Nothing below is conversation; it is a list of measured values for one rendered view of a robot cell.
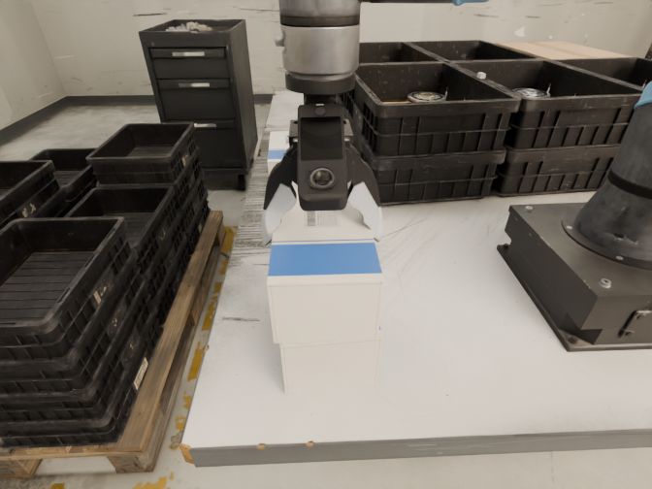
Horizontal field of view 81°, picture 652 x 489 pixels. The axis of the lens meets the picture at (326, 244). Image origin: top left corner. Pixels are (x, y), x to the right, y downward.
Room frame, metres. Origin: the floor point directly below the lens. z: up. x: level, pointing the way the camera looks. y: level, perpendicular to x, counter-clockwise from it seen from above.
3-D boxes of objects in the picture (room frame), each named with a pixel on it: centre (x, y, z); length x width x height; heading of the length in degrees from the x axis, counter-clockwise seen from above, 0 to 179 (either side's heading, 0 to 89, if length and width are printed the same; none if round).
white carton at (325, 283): (0.39, 0.00, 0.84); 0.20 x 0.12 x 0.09; 2
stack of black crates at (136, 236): (1.09, 0.71, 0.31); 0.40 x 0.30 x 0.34; 2
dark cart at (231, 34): (2.44, 0.71, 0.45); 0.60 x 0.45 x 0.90; 2
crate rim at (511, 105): (0.96, -0.22, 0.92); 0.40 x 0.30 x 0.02; 8
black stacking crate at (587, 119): (1.00, -0.52, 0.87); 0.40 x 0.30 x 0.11; 8
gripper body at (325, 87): (0.42, 0.01, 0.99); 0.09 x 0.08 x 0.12; 2
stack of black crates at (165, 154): (1.49, 0.72, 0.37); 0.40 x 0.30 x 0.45; 2
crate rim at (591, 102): (1.00, -0.52, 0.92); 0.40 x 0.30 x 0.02; 8
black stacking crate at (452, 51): (1.40, -0.46, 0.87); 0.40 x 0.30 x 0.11; 8
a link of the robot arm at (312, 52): (0.42, 0.01, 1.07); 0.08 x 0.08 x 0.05
